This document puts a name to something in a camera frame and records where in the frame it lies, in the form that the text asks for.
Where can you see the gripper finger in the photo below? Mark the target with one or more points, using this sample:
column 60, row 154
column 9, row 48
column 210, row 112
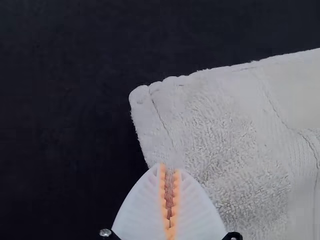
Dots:
column 197, row 215
column 142, row 207

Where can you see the pale towel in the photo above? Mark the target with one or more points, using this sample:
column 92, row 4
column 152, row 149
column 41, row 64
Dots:
column 225, row 125

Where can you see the black mat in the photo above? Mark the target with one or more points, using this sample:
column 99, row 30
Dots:
column 62, row 100

